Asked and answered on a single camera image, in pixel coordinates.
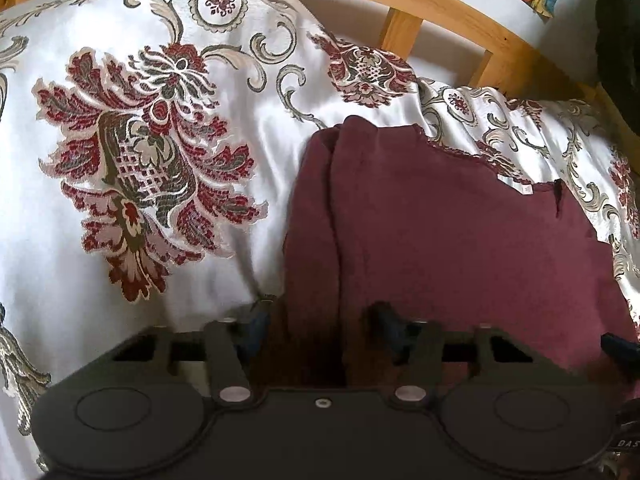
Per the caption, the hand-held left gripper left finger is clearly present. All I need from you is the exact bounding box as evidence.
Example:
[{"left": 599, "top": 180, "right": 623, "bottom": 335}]
[{"left": 112, "top": 295, "right": 279, "bottom": 405}]

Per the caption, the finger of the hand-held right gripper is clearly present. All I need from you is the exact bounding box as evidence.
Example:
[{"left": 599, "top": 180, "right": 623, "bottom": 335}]
[{"left": 600, "top": 332, "right": 640, "bottom": 367}]

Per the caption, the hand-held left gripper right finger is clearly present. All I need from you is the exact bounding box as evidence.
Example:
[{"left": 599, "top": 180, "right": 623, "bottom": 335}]
[{"left": 367, "top": 301, "right": 534, "bottom": 405}]

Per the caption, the maroon garment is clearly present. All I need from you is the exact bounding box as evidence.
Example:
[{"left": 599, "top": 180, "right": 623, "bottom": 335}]
[{"left": 250, "top": 115, "right": 640, "bottom": 391}]

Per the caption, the white floral bedspread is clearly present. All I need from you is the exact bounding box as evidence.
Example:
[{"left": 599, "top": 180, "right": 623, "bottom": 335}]
[{"left": 0, "top": 0, "right": 640, "bottom": 480}]

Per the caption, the black cloth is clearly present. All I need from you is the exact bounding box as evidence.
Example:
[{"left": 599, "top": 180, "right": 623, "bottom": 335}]
[{"left": 595, "top": 0, "right": 640, "bottom": 136}]

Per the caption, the wooden bed headboard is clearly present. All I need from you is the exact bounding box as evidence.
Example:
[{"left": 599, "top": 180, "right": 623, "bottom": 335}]
[{"left": 0, "top": 0, "right": 621, "bottom": 111}]

